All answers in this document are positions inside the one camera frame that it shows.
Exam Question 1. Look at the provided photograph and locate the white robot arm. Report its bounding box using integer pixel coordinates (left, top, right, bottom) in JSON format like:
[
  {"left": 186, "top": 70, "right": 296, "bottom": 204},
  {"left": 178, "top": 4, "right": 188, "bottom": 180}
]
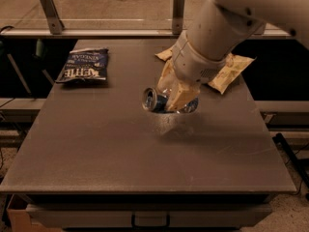
[{"left": 157, "top": 0, "right": 309, "bottom": 111}]

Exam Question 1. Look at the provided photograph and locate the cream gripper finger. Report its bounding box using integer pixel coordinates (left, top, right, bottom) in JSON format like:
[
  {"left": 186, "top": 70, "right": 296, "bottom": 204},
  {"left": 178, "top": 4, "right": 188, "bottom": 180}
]
[
  {"left": 156, "top": 60, "right": 178, "bottom": 96},
  {"left": 165, "top": 80, "right": 200, "bottom": 111}
]

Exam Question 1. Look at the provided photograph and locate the cardboard box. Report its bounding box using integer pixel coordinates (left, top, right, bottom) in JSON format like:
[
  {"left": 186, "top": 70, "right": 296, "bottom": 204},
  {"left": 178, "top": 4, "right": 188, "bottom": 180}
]
[{"left": 7, "top": 195, "right": 62, "bottom": 232}]

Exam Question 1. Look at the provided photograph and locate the brown and cream snack bag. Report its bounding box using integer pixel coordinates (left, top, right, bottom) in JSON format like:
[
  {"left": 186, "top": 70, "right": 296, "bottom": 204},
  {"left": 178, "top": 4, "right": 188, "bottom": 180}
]
[{"left": 155, "top": 47, "right": 253, "bottom": 95}]

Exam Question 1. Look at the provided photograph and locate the middle metal rail bracket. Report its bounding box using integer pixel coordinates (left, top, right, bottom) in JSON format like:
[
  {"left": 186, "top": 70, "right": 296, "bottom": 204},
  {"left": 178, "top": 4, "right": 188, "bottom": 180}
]
[{"left": 172, "top": 0, "right": 185, "bottom": 35}]

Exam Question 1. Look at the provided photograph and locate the redbull can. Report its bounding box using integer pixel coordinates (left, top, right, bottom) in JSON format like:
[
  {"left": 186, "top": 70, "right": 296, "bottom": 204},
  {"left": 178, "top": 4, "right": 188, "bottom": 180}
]
[{"left": 142, "top": 88, "right": 199, "bottom": 114}]

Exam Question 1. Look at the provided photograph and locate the blue kettle chips bag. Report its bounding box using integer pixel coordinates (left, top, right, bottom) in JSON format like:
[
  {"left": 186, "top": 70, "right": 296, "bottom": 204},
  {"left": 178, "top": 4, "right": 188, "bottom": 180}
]
[{"left": 56, "top": 48, "right": 109, "bottom": 83}]

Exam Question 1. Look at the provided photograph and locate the black drawer handle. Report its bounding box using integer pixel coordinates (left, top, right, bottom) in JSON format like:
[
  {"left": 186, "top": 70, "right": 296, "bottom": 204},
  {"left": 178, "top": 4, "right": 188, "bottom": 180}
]
[{"left": 131, "top": 212, "right": 170, "bottom": 229}]

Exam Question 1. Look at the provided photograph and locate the grey table drawer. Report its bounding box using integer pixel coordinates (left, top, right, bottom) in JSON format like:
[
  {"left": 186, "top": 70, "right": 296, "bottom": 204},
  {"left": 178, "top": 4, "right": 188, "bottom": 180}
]
[{"left": 26, "top": 204, "right": 272, "bottom": 229}]

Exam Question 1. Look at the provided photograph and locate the left metal rail bracket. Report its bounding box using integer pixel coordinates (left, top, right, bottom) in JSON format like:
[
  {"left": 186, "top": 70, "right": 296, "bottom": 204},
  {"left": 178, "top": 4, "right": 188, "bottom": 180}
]
[{"left": 40, "top": 0, "right": 64, "bottom": 35}]

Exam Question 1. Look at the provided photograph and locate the metal barrier rail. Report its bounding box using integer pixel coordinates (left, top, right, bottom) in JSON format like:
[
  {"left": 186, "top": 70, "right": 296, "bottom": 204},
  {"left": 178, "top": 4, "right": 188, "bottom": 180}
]
[{"left": 0, "top": 28, "right": 293, "bottom": 40}]

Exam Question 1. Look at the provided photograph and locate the metal rail bracket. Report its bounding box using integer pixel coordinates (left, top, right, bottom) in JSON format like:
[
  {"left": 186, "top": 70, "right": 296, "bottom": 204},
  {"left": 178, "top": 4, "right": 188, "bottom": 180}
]
[
  {"left": 40, "top": 0, "right": 64, "bottom": 35},
  {"left": 172, "top": 0, "right": 185, "bottom": 35}
]

